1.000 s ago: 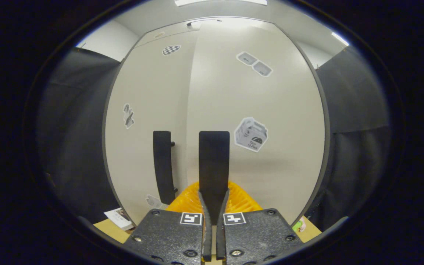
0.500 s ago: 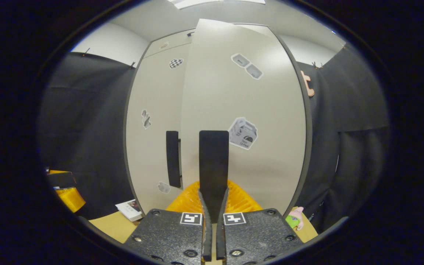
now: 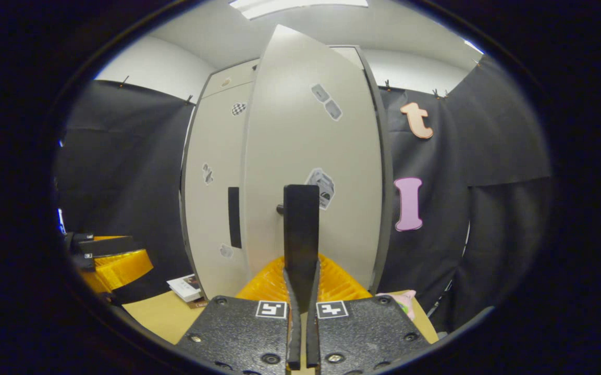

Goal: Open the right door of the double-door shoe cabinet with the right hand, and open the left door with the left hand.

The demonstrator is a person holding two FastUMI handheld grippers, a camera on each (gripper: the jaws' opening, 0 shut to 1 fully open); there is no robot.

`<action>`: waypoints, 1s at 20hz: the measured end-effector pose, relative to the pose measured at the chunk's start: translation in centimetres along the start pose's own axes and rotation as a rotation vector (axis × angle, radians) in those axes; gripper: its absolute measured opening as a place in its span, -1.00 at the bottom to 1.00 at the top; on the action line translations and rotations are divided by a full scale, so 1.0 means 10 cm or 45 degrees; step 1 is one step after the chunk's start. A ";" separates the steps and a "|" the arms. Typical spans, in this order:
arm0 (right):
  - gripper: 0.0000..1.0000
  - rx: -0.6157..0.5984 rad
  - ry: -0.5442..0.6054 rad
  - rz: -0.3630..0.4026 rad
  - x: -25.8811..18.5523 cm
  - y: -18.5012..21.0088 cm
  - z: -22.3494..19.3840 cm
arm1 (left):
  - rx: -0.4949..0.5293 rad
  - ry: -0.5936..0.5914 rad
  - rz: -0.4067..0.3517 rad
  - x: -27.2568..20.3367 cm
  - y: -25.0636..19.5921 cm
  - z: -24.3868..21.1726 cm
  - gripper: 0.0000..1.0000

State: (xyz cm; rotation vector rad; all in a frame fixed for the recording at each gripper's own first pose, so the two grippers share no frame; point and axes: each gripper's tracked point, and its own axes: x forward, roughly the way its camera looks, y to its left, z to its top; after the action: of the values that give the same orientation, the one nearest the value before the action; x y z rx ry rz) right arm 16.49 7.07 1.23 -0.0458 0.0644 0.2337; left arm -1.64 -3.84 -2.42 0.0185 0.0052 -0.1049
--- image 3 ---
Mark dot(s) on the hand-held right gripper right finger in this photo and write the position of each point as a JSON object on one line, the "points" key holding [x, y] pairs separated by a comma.
{"points": [[313, 338]]}

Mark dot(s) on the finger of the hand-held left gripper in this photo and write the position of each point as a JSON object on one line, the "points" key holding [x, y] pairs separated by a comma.
{"points": [[123, 268]]}

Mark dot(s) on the white printed booklet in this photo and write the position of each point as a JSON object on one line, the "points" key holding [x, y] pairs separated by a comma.
{"points": [[185, 286]]}

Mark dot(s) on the grey double-door shoe cabinet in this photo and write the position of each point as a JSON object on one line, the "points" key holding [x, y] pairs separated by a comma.
{"points": [[388, 208]]}

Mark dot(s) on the cabinet door with checkered sticker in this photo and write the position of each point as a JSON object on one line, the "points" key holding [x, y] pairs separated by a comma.
{"points": [[211, 219]]}

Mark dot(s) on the cabinet door with square stickers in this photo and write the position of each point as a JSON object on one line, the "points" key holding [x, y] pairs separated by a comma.
{"points": [[290, 130]]}

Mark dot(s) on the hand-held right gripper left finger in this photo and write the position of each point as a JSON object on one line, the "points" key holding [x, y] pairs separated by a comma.
{"points": [[294, 338]]}

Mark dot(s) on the black backdrop cloth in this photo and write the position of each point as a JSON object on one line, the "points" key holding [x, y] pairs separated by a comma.
{"points": [[488, 130], [123, 156]]}

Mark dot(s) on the long ceiling light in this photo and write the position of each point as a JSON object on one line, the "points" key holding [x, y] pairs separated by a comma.
{"points": [[295, 6]]}

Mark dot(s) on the pink and green soft item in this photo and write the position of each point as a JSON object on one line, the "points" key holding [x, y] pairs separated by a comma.
{"points": [[402, 299]]}

